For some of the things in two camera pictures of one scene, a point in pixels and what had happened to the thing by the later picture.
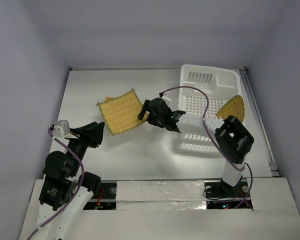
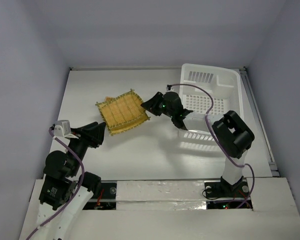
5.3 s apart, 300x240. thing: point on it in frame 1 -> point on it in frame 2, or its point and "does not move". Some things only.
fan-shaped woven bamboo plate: (108, 98) does not move
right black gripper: (149, 109) -> (158, 104)
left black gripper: (92, 133) does not move
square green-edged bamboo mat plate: (121, 113) does not move
